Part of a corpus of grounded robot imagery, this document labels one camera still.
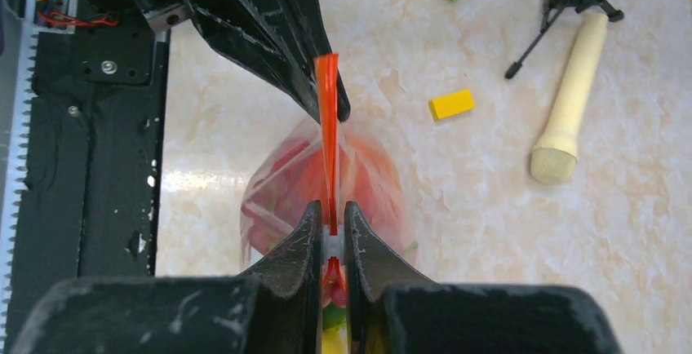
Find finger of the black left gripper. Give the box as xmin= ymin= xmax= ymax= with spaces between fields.
xmin=270 ymin=0 xmax=332 ymax=122
xmin=172 ymin=0 xmax=327 ymax=123

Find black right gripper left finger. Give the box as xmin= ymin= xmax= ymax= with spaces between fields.
xmin=11 ymin=201 xmax=322 ymax=353

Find clear zip bag orange zipper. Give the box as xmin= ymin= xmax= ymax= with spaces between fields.
xmin=240 ymin=51 xmax=419 ymax=354

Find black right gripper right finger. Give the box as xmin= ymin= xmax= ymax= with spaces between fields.
xmin=344 ymin=201 xmax=621 ymax=353

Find yellow toy banana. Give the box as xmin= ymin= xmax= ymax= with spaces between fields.
xmin=322 ymin=326 xmax=348 ymax=354

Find yellow toy cylinder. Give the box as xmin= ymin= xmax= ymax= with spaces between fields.
xmin=428 ymin=89 xmax=475 ymax=122

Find wooden rolling pin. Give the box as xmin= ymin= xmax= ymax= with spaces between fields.
xmin=530 ymin=13 xmax=609 ymax=185

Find red orange toy peach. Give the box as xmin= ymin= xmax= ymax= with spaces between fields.
xmin=263 ymin=138 xmax=403 ymax=237

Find green toy cucumber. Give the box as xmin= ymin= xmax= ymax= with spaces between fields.
xmin=322 ymin=303 xmax=348 ymax=330

